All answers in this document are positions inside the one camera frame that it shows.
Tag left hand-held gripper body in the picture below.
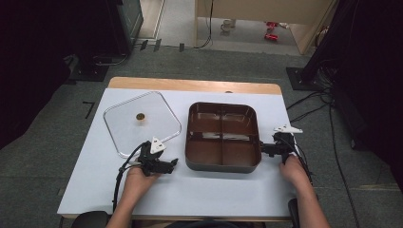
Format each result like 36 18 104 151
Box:
138 136 167 178

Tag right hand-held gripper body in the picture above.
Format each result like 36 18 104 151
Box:
272 124 304 165

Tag brown compartment box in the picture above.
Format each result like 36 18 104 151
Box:
184 101 263 175

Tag person's left hand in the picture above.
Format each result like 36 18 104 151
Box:
121 165 162 204

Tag person's right hand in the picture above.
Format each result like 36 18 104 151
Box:
278 154 311 189

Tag white table mat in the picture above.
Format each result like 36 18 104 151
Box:
56 87 297 220

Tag transparent lid with brown knob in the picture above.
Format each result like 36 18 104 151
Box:
102 90 183 160

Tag wooden table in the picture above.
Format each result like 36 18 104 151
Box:
56 76 297 222

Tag red object on floor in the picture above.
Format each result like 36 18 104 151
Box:
263 21 280 42

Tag dark curtain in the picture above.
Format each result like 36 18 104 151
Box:
308 0 403 184
0 0 110 150

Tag white object on floor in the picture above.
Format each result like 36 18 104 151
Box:
220 18 238 33

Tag beige wooden furniture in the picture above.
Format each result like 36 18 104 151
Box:
194 0 338 55

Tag dark cabinet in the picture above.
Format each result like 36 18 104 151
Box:
106 0 144 55

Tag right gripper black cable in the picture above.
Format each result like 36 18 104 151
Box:
283 135 316 185

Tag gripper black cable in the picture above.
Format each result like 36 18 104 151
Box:
111 141 150 214
283 135 316 185

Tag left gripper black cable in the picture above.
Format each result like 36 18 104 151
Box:
111 141 150 214

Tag black floor cables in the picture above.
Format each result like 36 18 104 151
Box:
285 58 362 228

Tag black stand base plate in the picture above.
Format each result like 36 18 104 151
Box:
285 66 326 93
67 62 110 83

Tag black hanging cable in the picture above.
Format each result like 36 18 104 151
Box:
193 0 215 49

